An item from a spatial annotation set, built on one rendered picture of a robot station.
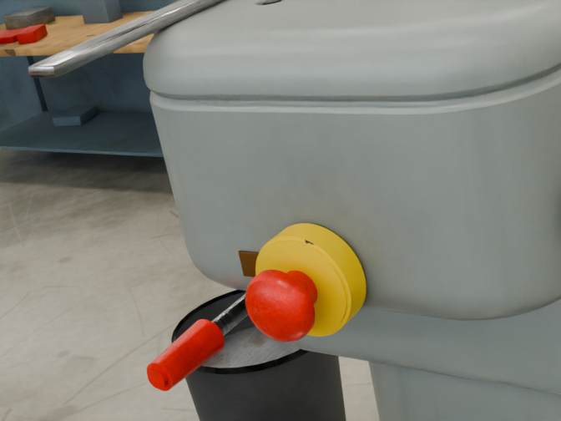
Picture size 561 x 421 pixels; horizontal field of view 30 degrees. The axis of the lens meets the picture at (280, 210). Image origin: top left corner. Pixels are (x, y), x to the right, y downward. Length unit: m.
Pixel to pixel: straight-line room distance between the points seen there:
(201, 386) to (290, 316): 2.38
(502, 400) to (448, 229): 0.24
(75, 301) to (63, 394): 0.84
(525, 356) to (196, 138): 0.24
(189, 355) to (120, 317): 4.05
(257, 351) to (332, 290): 2.56
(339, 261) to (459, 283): 0.06
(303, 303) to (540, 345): 0.18
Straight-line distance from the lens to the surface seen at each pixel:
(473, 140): 0.50
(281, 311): 0.53
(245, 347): 3.13
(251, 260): 0.59
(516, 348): 0.66
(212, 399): 2.91
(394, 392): 0.78
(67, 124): 7.00
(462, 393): 0.74
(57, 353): 4.55
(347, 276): 0.54
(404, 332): 0.69
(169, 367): 0.62
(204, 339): 0.64
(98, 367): 4.34
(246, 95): 0.55
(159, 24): 0.61
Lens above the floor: 2.01
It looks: 22 degrees down
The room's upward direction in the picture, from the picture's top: 12 degrees counter-clockwise
